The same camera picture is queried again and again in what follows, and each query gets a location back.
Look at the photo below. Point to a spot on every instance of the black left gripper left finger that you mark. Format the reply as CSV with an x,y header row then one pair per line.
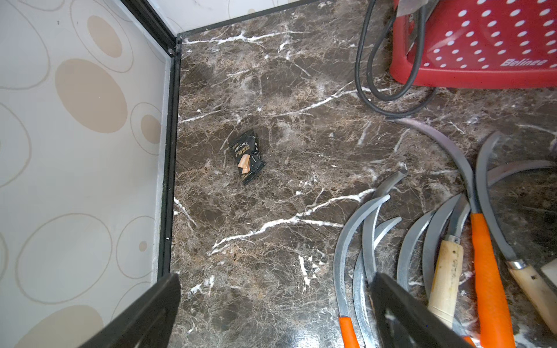
x,y
148,322

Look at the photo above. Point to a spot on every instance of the wooden handle sickle middle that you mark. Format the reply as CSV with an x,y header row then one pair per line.
x,y
442,259

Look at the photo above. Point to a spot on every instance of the wooden handle sickle lower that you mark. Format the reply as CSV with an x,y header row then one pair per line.
x,y
408,246

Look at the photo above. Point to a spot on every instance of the orange handle sickle small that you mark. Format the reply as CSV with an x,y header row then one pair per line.
x,y
503,171

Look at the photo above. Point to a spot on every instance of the wooden handle sickle left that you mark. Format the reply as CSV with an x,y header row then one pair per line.
x,y
370,222

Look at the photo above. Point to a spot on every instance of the wooden handle sickle diagonal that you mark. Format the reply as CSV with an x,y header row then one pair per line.
x,y
530,281

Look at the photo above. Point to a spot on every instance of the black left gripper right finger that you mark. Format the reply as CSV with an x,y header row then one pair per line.
x,y
422,326

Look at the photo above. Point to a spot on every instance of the red dotted toaster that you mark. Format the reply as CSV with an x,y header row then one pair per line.
x,y
490,44

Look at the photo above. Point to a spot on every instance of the black snack packet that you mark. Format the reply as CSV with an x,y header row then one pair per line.
x,y
247,155

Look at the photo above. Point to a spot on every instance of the wooden handle sickle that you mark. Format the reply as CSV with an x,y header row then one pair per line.
x,y
442,259
408,246
370,222

